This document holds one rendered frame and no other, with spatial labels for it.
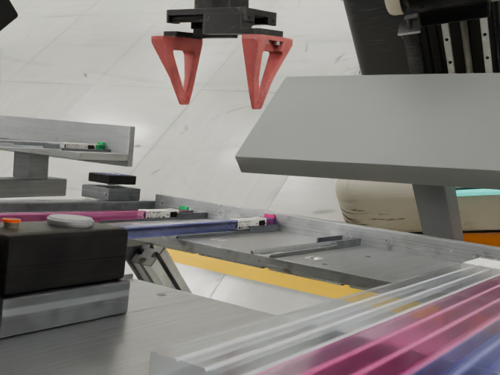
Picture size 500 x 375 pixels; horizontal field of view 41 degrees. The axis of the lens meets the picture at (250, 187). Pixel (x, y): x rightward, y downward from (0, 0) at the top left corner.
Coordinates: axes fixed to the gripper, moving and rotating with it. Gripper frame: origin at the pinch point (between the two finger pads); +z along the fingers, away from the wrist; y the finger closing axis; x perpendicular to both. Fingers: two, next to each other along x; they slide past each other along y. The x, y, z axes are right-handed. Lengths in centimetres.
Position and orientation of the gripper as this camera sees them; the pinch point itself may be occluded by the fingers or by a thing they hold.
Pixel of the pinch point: (219, 99)
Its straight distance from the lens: 72.5
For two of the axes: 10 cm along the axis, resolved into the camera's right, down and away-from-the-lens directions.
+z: -0.3, 9.9, 1.6
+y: 8.3, 1.2, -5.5
